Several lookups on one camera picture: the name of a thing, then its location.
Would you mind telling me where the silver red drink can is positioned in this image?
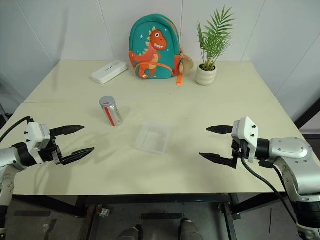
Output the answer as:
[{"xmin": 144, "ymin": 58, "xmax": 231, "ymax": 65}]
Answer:
[{"xmin": 100, "ymin": 101, "xmax": 124, "ymax": 128}]

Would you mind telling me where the black slanted bar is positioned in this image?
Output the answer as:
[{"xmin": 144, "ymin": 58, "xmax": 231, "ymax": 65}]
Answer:
[{"xmin": 293, "ymin": 95, "xmax": 320, "ymax": 131}]

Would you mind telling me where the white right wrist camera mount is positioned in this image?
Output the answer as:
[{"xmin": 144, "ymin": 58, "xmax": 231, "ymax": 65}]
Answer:
[{"xmin": 230, "ymin": 116, "xmax": 260, "ymax": 164}]

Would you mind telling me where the orange backpack strap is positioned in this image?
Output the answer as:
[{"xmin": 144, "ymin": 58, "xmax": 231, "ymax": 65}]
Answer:
[{"xmin": 176, "ymin": 66, "xmax": 184, "ymax": 87}]

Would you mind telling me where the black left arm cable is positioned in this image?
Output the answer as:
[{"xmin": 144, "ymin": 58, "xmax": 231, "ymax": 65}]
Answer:
[{"xmin": 0, "ymin": 115, "xmax": 35, "ymax": 144}]

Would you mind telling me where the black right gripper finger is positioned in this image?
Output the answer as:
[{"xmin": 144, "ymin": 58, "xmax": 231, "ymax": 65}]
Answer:
[
  {"xmin": 198, "ymin": 152, "xmax": 237, "ymax": 169},
  {"xmin": 205, "ymin": 124, "xmax": 235, "ymax": 136}
]

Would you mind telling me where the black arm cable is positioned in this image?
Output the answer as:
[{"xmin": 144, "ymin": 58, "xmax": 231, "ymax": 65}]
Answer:
[
  {"xmin": 239, "ymin": 154, "xmax": 300, "ymax": 225},
  {"xmin": 0, "ymin": 115, "xmax": 35, "ymax": 144}
]

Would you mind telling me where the dark rounded shape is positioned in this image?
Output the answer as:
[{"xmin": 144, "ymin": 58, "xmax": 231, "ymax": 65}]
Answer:
[
  {"xmin": 116, "ymin": 224, "xmax": 144, "ymax": 240},
  {"xmin": 179, "ymin": 218, "xmax": 204, "ymax": 240}
]

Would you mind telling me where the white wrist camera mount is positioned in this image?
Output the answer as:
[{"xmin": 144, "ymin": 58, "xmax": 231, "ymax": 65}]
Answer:
[
  {"xmin": 24, "ymin": 121, "xmax": 52, "ymax": 161},
  {"xmin": 230, "ymin": 116, "xmax": 260, "ymax": 164}
]

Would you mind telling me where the black metal table frame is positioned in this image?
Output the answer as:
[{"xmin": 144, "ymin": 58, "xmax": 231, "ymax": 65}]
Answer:
[{"xmin": 11, "ymin": 191, "xmax": 296, "ymax": 240}]

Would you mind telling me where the grey vial cap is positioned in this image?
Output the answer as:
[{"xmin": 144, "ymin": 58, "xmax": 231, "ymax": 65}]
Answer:
[{"xmin": 99, "ymin": 95, "xmax": 118, "ymax": 109}]

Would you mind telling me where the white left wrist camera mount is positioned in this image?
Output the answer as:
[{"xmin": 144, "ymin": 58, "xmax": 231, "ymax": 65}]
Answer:
[{"xmin": 24, "ymin": 121, "xmax": 52, "ymax": 161}]

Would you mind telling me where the white ribbed plant pot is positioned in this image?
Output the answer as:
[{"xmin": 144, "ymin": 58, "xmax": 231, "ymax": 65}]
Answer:
[{"xmin": 195, "ymin": 63, "xmax": 218, "ymax": 87}]

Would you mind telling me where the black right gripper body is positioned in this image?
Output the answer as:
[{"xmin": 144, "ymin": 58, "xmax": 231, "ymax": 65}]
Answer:
[{"xmin": 231, "ymin": 138, "xmax": 251, "ymax": 161}]

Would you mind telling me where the beige plush pendant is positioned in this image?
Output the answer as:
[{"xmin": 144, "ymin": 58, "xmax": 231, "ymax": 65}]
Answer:
[{"xmin": 179, "ymin": 55, "xmax": 195, "ymax": 75}]

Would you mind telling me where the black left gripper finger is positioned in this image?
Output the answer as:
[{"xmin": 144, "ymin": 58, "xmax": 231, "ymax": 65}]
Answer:
[
  {"xmin": 60, "ymin": 147, "xmax": 96, "ymax": 167},
  {"xmin": 49, "ymin": 125, "xmax": 86, "ymax": 138}
]

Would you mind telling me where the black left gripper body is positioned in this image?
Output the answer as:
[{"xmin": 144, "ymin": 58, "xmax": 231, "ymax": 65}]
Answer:
[{"xmin": 37, "ymin": 135, "xmax": 65, "ymax": 166}]

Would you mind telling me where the green palm plant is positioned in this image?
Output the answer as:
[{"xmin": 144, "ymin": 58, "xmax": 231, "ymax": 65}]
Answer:
[{"xmin": 196, "ymin": 5, "xmax": 236, "ymax": 71}]

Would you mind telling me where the white oblong case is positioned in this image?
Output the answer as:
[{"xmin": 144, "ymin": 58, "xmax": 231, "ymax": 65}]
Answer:
[{"xmin": 90, "ymin": 59, "xmax": 130, "ymax": 85}]

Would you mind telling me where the teal dinosaur backpack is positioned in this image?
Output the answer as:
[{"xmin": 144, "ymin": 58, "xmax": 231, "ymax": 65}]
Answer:
[{"xmin": 128, "ymin": 13, "xmax": 182, "ymax": 81}]

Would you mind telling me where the black floor strip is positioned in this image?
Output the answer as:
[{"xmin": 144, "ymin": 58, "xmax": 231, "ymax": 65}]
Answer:
[{"xmin": 140, "ymin": 212, "xmax": 184, "ymax": 221}]

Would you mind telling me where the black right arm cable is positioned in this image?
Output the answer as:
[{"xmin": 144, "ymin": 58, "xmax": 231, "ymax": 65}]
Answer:
[{"xmin": 239, "ymin": 154, "xmax": 300, "ymax": 225}]

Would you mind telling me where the clear plastic tray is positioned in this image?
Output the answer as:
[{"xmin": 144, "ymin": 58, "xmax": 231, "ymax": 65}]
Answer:
[{"xmin": 135, "ymin": 121, "xmax": 174, "ymax": 155}]

